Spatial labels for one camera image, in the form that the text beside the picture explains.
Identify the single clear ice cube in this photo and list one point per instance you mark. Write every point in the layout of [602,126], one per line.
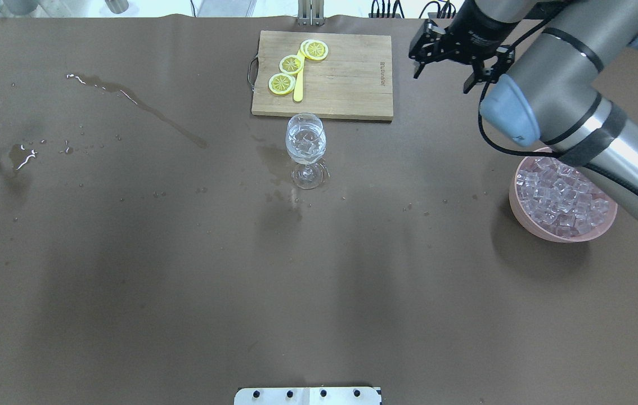
[306,144]

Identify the aluminium frame post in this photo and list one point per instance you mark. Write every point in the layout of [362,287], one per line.
[311,13]

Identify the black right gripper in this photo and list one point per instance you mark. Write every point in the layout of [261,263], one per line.
[477,29]

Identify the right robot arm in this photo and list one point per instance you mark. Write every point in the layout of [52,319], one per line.
[546,93]

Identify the lemon slice far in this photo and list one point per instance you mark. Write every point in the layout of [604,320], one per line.
[314,49]

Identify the brown table mat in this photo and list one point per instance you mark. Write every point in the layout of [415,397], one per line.
[153,248]

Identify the lemon slice middle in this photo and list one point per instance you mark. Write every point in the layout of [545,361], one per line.
[292,64]

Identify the pile of clear ice cubes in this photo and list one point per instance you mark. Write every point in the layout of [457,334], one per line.
[561,197]

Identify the wooden cutting board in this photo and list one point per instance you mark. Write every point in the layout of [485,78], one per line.
[354,82]

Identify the pink bowl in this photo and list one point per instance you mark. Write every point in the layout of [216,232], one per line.
[521,216]

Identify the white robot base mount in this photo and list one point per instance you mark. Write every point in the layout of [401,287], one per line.
[310,395]

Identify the clear wine glass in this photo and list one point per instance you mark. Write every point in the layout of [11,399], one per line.
[310,171]

